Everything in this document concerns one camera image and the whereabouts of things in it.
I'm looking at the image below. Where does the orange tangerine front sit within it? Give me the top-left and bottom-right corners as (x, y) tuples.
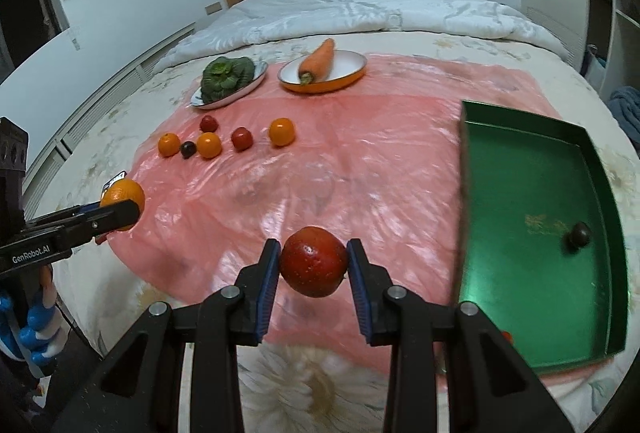
(100, 178), (145, 231)

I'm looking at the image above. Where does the orange tangerine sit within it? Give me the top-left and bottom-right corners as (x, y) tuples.
(157, 132), (181, 158)
(100, 178), (145, 231)
(196, 132), (222, 160)
(268, 118), (296, 147)

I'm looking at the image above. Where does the dark plum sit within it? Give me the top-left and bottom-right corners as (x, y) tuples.
(180, 141), (198, 159)
(563, 222), (592, 253)

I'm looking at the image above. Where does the left gloved hand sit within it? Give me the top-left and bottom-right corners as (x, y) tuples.
(1, 265), (68, 385)

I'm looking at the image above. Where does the smartphone in red case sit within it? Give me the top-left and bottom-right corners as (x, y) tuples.
(101, 170), (127, 197)

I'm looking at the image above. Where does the green shallow tray box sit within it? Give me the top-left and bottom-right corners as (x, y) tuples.
(456, 101), (628, 373)

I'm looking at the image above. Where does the floral bed sheet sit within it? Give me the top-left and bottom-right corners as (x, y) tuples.
(39, 32), (639, 432)

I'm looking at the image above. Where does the green leafy vegetable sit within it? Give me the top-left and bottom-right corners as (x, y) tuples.
(201, 56), (255, 104)

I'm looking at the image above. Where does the dark window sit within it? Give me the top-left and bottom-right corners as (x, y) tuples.
(0, 0), (62, 79)

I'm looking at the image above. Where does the white plate dark rim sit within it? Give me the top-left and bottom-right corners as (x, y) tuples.
(191, 57), (268, 110)

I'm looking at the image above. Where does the pink plastic sheet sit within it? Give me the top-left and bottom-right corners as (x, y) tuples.
(104, 53), (622, 389)

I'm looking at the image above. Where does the orange carrot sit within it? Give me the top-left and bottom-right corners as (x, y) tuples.
(297, 38), (335, 86)

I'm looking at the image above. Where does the orange enamel dish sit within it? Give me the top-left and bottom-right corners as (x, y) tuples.
(278, 50), (368, 95)

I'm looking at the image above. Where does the white duvet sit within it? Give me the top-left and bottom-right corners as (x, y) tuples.
(153, 0), (570, 74)

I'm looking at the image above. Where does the blue folded towel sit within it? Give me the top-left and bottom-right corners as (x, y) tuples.
(606, 86), (640, 150)

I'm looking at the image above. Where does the white bag on floor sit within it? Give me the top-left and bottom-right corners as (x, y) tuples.
(582, 44), (605, 91)

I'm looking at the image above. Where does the wall socket left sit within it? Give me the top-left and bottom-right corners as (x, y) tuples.
(205, 2), (222, 15)

